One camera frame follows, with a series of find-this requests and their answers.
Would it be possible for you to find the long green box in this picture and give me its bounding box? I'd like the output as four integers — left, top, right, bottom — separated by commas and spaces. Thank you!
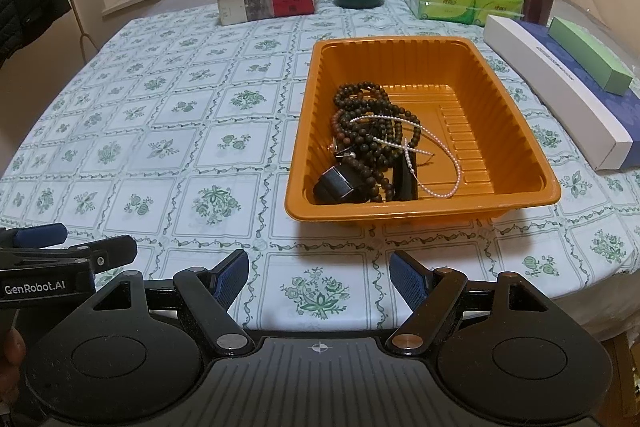
547, 16, 633, 96

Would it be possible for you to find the person's left hand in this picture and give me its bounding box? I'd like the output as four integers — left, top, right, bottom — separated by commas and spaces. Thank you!
0, 328, 27, 375

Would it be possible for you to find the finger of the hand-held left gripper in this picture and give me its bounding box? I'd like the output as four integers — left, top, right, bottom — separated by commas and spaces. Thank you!
0, 234, 138, 280
0, 223, 68, 250

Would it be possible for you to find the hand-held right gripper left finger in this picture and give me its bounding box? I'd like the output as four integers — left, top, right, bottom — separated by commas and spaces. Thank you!
87, 249, 257, 356

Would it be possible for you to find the wooden coat stand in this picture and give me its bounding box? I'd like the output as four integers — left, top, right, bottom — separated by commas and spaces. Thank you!
72, 0, 99, 54

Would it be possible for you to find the orange plastic tray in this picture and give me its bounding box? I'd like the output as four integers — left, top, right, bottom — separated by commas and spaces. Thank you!
284, 36, 562, 225

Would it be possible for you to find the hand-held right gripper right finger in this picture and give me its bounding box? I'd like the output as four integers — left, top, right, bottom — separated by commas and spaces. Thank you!
385, 249, 556, 358

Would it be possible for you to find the large brown bead necklace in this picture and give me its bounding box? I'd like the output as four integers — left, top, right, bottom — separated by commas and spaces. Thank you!
331, 81, 392, 130

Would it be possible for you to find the long white box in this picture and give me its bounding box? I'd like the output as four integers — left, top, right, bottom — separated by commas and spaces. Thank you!
484, 14, 633, 171

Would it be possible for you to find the reddish brown bead bracelet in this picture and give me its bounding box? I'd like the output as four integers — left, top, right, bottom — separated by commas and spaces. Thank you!
350, 157, 388, 204

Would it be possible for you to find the white pearl necklace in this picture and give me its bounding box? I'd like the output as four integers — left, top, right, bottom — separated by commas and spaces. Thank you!
350, 112, 462, 198

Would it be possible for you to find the small dark bead necklace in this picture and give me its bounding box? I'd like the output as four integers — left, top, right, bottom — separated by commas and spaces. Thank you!
329, 104, 424, 202

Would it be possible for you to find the green floral tablecloth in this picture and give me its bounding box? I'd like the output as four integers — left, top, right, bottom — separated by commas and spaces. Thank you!
0, 0, 640, 333

